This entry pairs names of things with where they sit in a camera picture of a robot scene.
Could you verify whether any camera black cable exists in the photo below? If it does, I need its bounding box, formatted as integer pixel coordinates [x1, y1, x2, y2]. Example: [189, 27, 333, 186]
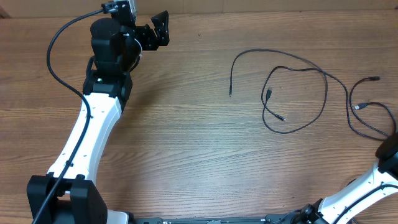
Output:
[273, 184, 398, 224]
[30, 8, 105, 224]

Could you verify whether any right camera black cable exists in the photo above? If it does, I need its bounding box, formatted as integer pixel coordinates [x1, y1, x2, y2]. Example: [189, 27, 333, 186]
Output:
[273, 184, 398, 224]

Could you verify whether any black USB-A cable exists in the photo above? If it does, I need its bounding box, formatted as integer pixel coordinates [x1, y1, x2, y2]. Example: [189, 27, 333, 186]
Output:
[349, 76, 397, 139]

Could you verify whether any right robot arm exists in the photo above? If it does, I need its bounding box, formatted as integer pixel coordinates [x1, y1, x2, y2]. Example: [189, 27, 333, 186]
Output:
[292, 133, 397, 224]

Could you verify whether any black USB-C cable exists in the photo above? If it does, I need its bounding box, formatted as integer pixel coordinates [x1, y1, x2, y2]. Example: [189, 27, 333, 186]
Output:
[229, 49, 386, 141]

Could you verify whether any left camera black cable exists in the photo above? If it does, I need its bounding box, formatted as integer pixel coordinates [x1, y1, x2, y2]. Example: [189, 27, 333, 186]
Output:
[30, 8, 105, 224]

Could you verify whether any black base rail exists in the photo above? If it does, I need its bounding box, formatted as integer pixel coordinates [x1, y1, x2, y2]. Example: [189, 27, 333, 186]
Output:
[102, 203, 354, 224]

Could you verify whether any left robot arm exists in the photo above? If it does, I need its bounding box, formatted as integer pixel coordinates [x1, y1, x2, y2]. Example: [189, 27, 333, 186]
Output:
[27, 9, 170, 223]

